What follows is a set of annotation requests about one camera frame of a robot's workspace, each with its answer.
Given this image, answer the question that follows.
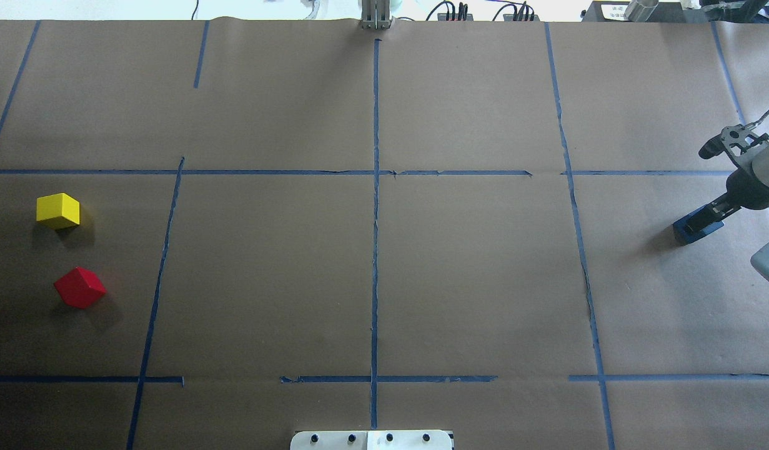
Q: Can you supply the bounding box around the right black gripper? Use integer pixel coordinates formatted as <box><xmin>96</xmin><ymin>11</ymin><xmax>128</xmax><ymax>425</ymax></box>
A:
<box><xmin>699</xmin><ymin>169</ymin><xmax>769</xmax><ymax>222</ymax></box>

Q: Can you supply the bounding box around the blue wooden block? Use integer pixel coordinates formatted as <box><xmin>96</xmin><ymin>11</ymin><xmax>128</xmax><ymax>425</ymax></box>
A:
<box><xmin>672</xmin><ymin>209</ymin><xmax>724</xmax><ymax>246</ymax></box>

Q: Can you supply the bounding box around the red wooden block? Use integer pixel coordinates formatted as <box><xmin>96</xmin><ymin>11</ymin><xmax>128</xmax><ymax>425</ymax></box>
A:
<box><xmin>53</xmin><ymin>267</ymin><xmax>107</xmax><ymax>309</ymax></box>

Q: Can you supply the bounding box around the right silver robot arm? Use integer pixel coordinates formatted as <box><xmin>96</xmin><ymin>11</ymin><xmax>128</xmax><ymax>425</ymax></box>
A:
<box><xmin>673</xmin><ymin>144</ymin><xmax>769</xmax><ymax>282</ymax></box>

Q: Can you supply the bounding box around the metal cylinder weight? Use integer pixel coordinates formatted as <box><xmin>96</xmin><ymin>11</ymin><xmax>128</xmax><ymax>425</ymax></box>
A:
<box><xmin>623</xmin><ymin>0</ymin><xmax>660</xmax><ymax>23</ymax></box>

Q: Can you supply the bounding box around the black orange terminal block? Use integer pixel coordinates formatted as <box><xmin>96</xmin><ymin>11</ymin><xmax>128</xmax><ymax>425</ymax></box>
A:
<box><xmin>426</xmin><ymin>1</ymin><xmax>473</xmax><ymax>22</ymax></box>
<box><xmin>499</xmin><ymin>2</ymin><xmax>538</xmax><ymax>22</ymax></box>

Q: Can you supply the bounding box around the yellow wooden block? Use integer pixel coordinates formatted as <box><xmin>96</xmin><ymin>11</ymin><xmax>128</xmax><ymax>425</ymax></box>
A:
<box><xmin>36</xmin><ymin>192</ymin><xmax>81</xmax><ymax>230</ymax></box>

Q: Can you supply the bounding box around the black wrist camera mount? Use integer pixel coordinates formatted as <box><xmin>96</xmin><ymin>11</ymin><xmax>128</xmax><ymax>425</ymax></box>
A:
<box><xmin>698</xmin><ymin>122</ymin><xmax>769</xmax><ymax>160</ymax></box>

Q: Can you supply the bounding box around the black braided cable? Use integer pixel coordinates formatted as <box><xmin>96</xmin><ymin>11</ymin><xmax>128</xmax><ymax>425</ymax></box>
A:
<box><xmin>743</xmin><ymin>100</ymin><xmax>769</xmax><ymax>135</ymax></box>

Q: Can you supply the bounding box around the aluminium frame post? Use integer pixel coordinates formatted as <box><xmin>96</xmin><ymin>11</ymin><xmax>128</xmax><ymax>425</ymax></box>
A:
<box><xmin>359</xmin><ymin>0</ymin><xmax>392</xmax><ymax>29</ymax></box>

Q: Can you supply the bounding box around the white pedestal column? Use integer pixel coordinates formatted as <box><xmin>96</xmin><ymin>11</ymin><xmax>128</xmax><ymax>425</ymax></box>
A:
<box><xmin>289</xmin><ymin>429</ymin><xmax>455</xmax><ymax>449</ymax></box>

